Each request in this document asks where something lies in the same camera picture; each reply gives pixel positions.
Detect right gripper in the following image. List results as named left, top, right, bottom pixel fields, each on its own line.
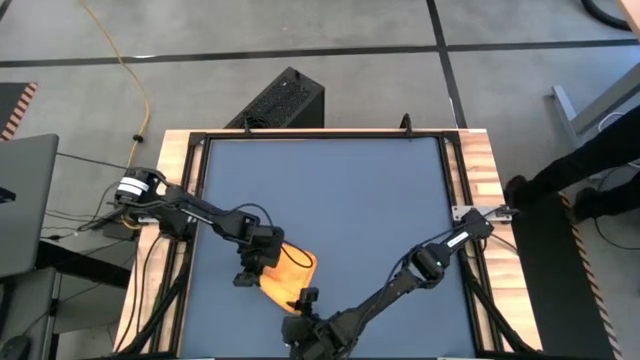
left=280, top=312, right=351, bottom=360

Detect orange microfibre towel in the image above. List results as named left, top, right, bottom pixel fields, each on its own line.
left=258, top=242, right=319, bottom=315

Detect black computer tower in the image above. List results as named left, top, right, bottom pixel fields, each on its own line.
left=224, top=66, right=326, bottom=130

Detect large striped-edge black mat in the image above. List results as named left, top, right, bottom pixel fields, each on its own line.
left=507, top=192, right=624, bottom=360

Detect grey laptop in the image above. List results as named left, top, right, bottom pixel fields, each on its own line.
left=0, top=133, right=60, bottom=279

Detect grey side table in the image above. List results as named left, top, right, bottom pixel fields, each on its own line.
left=0, top=267, right=59, bottom=360

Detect person's shoe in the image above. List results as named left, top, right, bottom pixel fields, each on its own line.
left=571, top=186, right=601, bottom=222
left=502, top=174, right=536, bottom=211

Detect black computer mouse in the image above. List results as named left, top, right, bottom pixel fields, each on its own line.
left=0, top=333, right=32, bottom=360

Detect small striped-edge black mat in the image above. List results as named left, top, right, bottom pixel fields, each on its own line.
left=0, top=82, right=39, bottom=142

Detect person's leg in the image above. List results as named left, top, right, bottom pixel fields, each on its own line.
left=529, top=103, right=640, bottom=197
left=592, top=172, right=640, bottom=217

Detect wooden table corner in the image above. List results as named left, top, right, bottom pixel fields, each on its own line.
left=617, top=0, right=640, bottom=39

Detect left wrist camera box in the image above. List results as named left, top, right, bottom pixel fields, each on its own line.
left=232, top=269, right=260, bottom=288

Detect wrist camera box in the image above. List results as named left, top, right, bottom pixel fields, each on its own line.
left=297, top=287, right=321, bottom=317
left=232, top=269, right=260, bottom=288

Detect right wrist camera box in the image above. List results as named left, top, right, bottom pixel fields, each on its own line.
left=297, top=287, right=321, bottom=317

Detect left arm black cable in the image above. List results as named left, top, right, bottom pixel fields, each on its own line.
left=234, top=202, right=316, bottom=270

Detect black cable bundle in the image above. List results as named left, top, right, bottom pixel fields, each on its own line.
left=114, top=234, right=194, bottom=357

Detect black table frame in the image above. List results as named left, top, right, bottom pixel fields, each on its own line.
left=172, top=130, right=481, bottom=360

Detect yellow floor cable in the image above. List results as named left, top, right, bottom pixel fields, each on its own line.
left=79, top=0, right=152, bottom=171

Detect black cable conduit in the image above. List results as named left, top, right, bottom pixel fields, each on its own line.
left=462, top=269, right=539, bottom=357

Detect grey metal bracket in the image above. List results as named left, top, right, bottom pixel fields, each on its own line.
left=451, top=203, right=514, bottom=223

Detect grey desk leg frame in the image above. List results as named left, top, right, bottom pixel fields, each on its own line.
left=551, top=62, right=640, bottom=146

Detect thick black hose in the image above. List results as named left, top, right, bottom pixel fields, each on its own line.
left=579, top=0, right=635, bottom=32

